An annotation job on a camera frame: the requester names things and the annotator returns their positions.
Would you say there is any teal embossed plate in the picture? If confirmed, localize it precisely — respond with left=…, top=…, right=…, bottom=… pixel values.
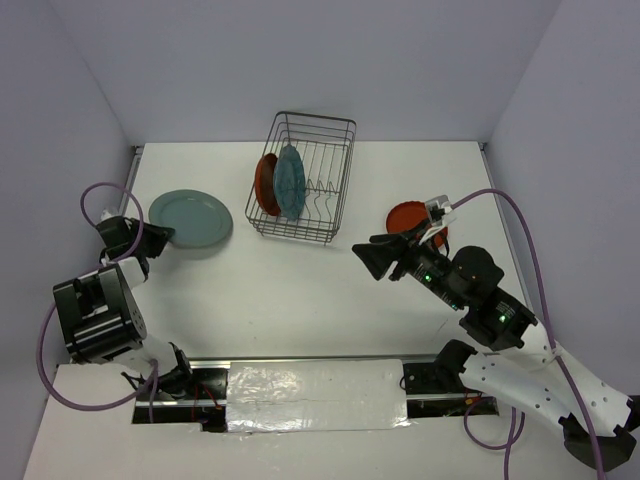
left=273, top=144, right=306, bottom=221

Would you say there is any black mounting rail base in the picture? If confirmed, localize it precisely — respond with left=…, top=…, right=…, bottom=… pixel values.
left=132, top=355, right=498, bottom=434

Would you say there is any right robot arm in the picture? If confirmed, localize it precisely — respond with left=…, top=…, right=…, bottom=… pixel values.
left=352, top=233, right=639, bottom=472

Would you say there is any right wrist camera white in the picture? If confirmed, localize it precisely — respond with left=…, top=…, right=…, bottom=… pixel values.
left=420, top=195, right=456, bottom=244

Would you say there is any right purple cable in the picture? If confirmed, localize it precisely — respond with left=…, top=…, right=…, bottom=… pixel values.
left=449, top=189, right=609, bottom=480

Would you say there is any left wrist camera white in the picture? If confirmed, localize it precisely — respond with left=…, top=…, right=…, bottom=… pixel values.
left=100, top=209, right=118, bottom=222

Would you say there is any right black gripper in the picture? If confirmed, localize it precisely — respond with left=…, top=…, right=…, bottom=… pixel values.
left=349, top=216, right=463, bottom=308

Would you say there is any wire dish rack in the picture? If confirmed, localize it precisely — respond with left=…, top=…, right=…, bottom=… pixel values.
left=244, top=111, right=357, bottom=244

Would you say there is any red plate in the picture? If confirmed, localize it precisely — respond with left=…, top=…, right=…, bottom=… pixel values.
left=254, top=153, right=280, bottom=217

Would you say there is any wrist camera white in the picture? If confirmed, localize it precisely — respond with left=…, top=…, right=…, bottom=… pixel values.
left=420, top=195, right=456, bottom=244
left=100, top=209, right=118, bottom=222

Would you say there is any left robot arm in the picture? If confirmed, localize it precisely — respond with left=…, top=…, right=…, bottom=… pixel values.
left=53, top=216, right=196, bottom=399

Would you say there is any light green plate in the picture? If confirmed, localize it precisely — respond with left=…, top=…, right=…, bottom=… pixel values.
left=148, top=189, right=233, bottom=249

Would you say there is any small orange scalloped plate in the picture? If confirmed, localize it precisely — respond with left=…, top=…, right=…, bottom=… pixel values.
left=385, top=201, right=427, bottom=234

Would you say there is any silver foil cover panel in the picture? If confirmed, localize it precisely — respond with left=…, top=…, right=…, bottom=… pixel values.
left=226, top=359, right=409, bottom=433

